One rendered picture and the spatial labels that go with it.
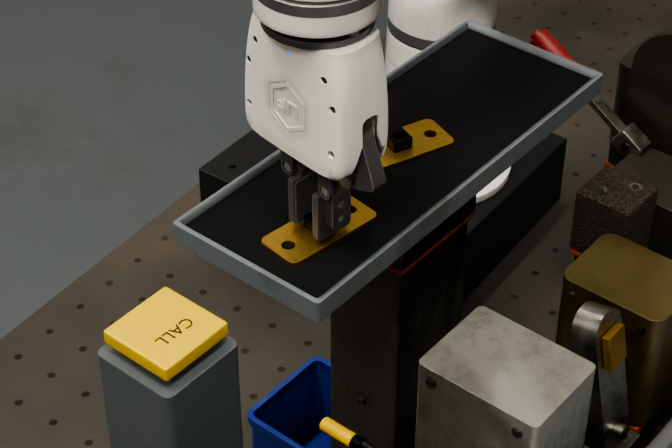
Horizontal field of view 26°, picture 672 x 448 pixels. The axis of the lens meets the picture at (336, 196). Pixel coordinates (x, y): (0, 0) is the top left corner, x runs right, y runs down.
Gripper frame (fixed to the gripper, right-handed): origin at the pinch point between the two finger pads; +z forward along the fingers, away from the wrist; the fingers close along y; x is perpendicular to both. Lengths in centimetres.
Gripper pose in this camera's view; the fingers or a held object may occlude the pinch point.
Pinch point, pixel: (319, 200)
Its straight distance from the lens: 103.5
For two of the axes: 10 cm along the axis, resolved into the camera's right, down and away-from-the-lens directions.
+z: 0.0, 7.9, 6.2
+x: 7.3, -4.2, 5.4
